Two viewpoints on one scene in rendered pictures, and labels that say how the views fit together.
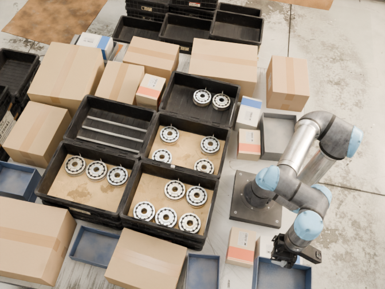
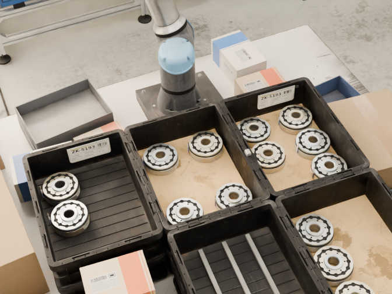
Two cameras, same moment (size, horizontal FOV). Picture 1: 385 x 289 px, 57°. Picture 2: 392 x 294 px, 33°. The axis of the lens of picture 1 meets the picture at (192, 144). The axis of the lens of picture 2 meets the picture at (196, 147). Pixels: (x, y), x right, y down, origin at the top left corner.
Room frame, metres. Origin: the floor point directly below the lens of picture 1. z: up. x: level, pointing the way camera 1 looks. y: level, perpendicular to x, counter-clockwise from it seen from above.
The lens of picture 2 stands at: (1.44, 1.11, 2.31)
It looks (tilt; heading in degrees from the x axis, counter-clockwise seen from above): 48 degrees down; 244
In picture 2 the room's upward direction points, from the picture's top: 3 degrees counter-clockwise
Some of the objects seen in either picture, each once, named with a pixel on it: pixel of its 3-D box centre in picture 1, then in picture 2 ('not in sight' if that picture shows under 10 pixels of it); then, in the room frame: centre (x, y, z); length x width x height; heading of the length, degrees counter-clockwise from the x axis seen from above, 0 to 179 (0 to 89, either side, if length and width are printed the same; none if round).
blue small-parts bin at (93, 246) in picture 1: (96, 247); not in sight; (0.40, 0.39, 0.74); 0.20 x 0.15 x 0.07; 82
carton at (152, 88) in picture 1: (151, 90); (118, 286); (1.26, 0.26, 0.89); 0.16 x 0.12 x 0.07; 170
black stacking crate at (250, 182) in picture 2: (186, 149); (194, 174); (0.92, 0.03, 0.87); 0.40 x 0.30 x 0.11; 82
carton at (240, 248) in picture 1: (240, 247); (262, 90); (0.48, -0.29, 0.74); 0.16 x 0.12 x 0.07; 174
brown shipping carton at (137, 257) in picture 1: (147, 265); (375, 145); (0.34, 0.14, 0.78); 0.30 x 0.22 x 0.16; 79
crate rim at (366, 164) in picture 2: (171, 198); (290, 134); (0.62, 0.07, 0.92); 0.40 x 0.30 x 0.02; 82
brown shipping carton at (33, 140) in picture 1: (40, 135); not in sight; (0.95, 0.82, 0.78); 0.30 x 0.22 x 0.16; 173
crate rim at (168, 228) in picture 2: (187, 144); (193, 163); (0.92, 0.03, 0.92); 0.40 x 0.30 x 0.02; 82
